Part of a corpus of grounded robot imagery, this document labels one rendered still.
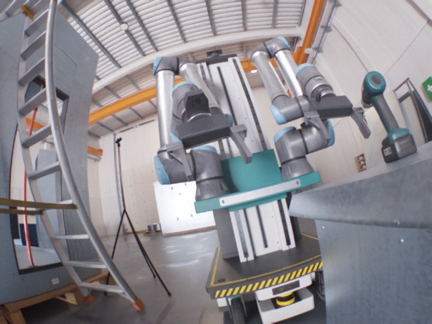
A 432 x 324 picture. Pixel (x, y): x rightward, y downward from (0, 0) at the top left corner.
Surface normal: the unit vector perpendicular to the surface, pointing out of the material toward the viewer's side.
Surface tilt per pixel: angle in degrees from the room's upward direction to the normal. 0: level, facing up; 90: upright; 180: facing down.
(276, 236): 90
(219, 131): 155
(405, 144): 90
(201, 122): 67
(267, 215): 90
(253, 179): 90
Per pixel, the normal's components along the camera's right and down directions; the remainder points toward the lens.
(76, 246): 0.97, -0.24
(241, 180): -0.06, -0.24
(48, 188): 0.86, -0.30
